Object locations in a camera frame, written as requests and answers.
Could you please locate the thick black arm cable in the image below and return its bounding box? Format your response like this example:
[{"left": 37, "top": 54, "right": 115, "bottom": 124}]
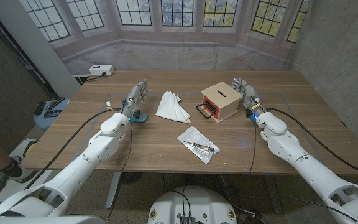
[
  {"left": 23, "top": 107, "right": 121, "bottom": 190},
  {"left": 265, "top": 107, "right": 358, "bottom": 180}
]

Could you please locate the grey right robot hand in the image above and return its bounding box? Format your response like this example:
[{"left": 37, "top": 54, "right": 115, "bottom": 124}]
[{"left": 231, "top": 77, "right": 266, "bottom": 118}]

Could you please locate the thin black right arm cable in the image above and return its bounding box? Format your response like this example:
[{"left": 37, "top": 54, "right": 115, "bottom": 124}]
[{"left": 247, "top": 121, "right": 258, "bottom": 175}]

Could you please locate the white power strip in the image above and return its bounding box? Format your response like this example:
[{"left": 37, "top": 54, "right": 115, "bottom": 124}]
[{"left": 88, "top": 64, "right": 116, "bottom": 77}]

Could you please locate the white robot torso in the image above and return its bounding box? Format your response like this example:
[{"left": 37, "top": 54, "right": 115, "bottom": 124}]
[{"left": 147, "top": 185, "right": 238, "bottom": 224}]

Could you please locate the wooden box with slot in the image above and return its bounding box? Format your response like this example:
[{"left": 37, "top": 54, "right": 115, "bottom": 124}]
[{"left": 201, "top": 81, "right": 244, "bottom": 124}]

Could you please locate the teal phone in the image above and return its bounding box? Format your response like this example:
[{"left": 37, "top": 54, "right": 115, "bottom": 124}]
[{"left": 131, "top": 112, "right": 149, "bottom": 123}]

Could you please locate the printed window backdrop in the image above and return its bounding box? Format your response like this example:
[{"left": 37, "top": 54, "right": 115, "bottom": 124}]
[{"left": 19, "top": 0, "right": 312, "bottom": 75}]

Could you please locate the blue round stool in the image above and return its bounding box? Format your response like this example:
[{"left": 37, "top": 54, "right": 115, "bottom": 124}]
[{"left": 33, "top": 98, "right": 71, "bottom": 131}]

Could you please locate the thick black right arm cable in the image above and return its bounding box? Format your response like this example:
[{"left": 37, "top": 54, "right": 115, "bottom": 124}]
[{"left": 265, "top": 107, "right": 358, "bottom": 180}]

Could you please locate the black blue right wrist camera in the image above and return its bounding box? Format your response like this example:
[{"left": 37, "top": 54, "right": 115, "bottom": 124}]
[{"left": 245, "top": 108, "right": 258, "bottom": 123}]

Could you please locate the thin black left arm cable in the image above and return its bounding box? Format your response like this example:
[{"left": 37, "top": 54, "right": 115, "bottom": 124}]
[{"left": 99, "top": 121, "right": 134, "bottom": 219}]

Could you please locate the white folded tissue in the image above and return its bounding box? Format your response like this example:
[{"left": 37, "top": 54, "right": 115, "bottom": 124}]
[{"left": 155, "top": 91, "right": 191, "bottom": 124}]

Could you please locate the black remote control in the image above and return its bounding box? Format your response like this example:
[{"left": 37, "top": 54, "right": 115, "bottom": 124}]
[
  {"left": 46, "top": 97, "right": 65, "bottom": 110},
  {"left": 34, "top": 101, "right": 47, "bottom": 116},
  {"left": 43, "top": 109, "right": 63, "bottom": 119}
]

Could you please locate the clear blister pack with screwdriver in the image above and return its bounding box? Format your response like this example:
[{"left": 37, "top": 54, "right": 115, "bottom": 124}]
[{"left": 177, "top": 125, "right": 221, "bottom": 165}]

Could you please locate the black power cord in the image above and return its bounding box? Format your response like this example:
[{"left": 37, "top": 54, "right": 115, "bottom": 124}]
[{"left": 73, "top": 72, "right": 107, "bottom": 84}]

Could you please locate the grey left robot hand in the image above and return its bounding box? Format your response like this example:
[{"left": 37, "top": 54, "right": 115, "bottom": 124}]
[{"left": 121, "top": 77, "right": 151, "bottom": 118}]

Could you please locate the red-front drawer with black handle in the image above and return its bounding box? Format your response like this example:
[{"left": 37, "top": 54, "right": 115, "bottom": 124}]
[{"left": 196, "top": 95, "right": 221, "bottom": 121}]

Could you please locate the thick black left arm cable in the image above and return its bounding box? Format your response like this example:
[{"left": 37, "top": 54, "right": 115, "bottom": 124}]
[{"left": 23, "top": 107, "right": 121, "bottom": 190}]

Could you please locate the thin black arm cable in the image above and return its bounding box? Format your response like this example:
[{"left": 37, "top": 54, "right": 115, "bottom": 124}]
[
  {"left": 99, "top": 121, "right": 134, "bottom": 219},
  {"left": 247, "top": 121, "right": 258, "bottom": 175}
]

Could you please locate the white floor cable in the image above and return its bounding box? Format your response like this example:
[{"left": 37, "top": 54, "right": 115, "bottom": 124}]
[{"left": 219, "top": 174, "right": 257, "bottom": 218}]

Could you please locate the grey table leg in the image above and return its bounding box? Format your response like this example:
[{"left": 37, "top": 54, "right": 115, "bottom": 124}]
[
  {"left": 105, "top": 171, "right": 122, "bottom": 209},
  {"left": 263, "top": 174, "right": 283, "bottom": 215}
]

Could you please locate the black teal left wrist camera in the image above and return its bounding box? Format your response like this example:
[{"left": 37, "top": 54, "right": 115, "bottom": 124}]
[{"left": 128, "top": 108, "right": 142, "bottom": 123}]

